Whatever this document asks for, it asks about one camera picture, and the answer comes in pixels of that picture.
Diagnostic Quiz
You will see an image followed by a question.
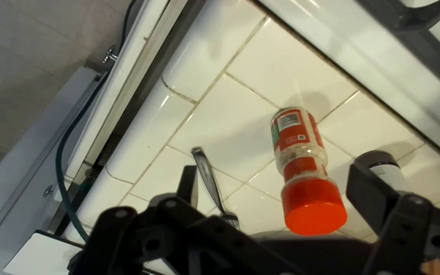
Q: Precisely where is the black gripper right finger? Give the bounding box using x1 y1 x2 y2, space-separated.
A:
345 162 440 275

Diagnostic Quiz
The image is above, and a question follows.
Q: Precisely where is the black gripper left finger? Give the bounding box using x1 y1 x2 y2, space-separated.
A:
68 165 302 275

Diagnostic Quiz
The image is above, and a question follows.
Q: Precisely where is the orange capped spice bottle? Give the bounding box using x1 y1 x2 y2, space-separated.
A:
269 105 348 236

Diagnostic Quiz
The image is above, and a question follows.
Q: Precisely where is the white metal panel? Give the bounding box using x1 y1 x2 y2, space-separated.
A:
0 65 104 258

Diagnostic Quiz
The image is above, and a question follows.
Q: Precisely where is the dark green cable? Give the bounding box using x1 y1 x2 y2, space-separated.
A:
53 74 105 244

